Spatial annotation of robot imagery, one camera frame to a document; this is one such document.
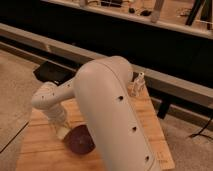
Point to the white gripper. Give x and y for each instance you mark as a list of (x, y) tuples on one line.
[(57, 116)]

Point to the white sponge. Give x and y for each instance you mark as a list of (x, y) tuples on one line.
[(62, 132)]

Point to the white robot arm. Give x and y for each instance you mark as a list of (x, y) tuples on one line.
[(100, 90)]

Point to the dark ceramic bowl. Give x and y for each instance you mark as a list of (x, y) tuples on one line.
[(79, 140)]

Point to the black flat object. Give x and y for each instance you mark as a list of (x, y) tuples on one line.
[(49, 72)]

